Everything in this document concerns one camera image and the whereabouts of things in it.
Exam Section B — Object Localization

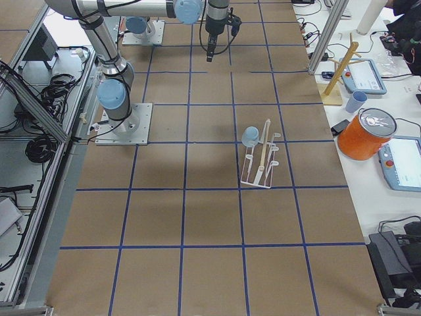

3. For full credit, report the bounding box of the coiled black cable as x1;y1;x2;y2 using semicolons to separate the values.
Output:
25;133;55;164

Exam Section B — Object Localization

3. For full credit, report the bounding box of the teach pendant tablet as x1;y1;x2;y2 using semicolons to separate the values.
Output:
378;136;420;192
341;58;387;95

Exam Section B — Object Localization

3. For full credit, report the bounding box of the orange bucket with lid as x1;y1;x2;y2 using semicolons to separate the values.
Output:
337;108;397;161

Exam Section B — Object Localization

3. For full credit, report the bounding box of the black smartphone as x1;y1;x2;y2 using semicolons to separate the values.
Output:
330;119;350;137

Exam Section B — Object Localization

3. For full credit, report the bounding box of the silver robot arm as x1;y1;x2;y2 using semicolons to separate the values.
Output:
45;1;229;130
126;16;156;40

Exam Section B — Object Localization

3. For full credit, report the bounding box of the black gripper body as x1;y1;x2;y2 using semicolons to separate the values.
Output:
207;34;218;59

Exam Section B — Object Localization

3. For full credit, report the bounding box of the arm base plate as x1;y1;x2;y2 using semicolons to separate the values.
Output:
95;103;153;145
122;17;165;46

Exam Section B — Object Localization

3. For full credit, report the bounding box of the blue cup on side table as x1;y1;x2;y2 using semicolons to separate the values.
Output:
345;91;367;113

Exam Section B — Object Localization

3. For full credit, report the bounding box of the white wire cup rack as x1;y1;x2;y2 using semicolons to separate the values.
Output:
240;132;281;189

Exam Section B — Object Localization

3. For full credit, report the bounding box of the aluminium frame post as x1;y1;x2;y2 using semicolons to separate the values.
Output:
308;0;349;75

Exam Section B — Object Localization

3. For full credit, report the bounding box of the wooden mug tree stand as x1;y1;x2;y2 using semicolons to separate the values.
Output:
317;34;361;106

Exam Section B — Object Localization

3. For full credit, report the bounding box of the light blue plastic cup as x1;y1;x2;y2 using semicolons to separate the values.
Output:
241;126;259;148

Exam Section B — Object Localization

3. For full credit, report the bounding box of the lower teach pendant tablet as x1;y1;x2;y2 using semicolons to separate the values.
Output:
378;136;420;192

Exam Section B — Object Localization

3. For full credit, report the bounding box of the upper teach pendant tablet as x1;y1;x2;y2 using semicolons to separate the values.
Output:
341;58;387;95

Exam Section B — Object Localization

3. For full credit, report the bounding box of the black box on shelf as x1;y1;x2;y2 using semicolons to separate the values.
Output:
19;24;59;70

